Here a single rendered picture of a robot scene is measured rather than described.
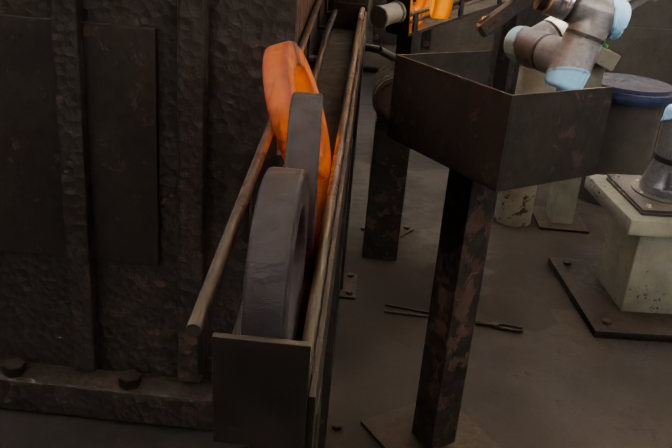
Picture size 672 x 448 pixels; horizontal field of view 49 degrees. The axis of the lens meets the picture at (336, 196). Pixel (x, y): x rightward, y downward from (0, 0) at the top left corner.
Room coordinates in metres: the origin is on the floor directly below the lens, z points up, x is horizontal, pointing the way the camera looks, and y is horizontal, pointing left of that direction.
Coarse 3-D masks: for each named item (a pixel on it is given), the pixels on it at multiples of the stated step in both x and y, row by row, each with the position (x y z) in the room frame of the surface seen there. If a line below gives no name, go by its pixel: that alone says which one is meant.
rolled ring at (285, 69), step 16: (272, 48) 0.92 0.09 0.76; (288, 48) 0.91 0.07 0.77; (272, 64) 0.88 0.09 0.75; (288, 64) 0.88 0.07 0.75; (304, 64) 0.98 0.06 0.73; (272, 80) 0.86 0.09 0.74; (288, 80) 0.86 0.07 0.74; (304, 80) 0.98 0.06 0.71; (272, 96) 0.85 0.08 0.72; (288, 96) 0.85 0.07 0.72; (272, 112) 0.84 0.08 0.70; (288, 112) 0.84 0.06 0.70; (272, 128) 0.84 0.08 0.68; (320, 144) 0.95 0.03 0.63; (320, 160) 0.90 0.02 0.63; (320, 176) 0.87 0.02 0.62
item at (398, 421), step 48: (432, 96) 1.09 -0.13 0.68; (480, 96) 1.01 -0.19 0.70; (528, 96) 0.97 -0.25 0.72; (576, 96) 1.03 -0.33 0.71; (432, 144) 1.08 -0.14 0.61; (480, 144) 0.99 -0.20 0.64; (528, 144) 0.98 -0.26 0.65; (576, 144) 1.04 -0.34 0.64; (480, 192) 1.11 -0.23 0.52; (480, 240) 1.12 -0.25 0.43; (432, 288) 1.15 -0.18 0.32; (480, 288) 1.13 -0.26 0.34; (432, 336) 1.14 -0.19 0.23; (432, 384) 1.12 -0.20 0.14; (384, 432) 1.14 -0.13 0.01; (432, 432) 1.10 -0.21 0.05; (480, 432) 1.17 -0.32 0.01
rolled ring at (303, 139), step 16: (304, 96) 0.74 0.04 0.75; (320, 96) 0.75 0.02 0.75; (304, 112) 0.71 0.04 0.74; (320, 112) 0.71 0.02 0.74; (288, 128) 0.69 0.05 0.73; (304, 128) 0.69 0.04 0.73; (320, 128) 0.69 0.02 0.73; (288, 144) 0.68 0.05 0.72; (304, 144) 0.68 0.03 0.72; (288, 160) 0.67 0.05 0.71; (304, 160) 0.67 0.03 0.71
